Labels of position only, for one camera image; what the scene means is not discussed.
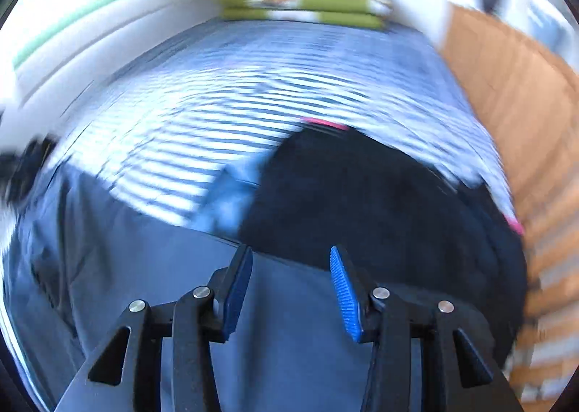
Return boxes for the dark navy garment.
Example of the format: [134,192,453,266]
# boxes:
[2,163,378,412]

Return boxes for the blue white striped bed quilt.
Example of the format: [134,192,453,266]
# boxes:
[0,18,521,349]

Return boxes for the black garment with pink trim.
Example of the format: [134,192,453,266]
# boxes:
[239,120,528,370]

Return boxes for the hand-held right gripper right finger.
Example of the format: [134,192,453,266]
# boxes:
[329,245,525,412]

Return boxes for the wooden slatted bed rail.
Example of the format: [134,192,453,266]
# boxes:
[440,1,579,412]

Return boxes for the landscape wall poster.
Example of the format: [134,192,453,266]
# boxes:
[11,0,219,70]

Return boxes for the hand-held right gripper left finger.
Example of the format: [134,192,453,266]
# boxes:
[54,244,254,412]

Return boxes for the light blue denim jeans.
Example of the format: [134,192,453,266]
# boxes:
[199,163,276,238]

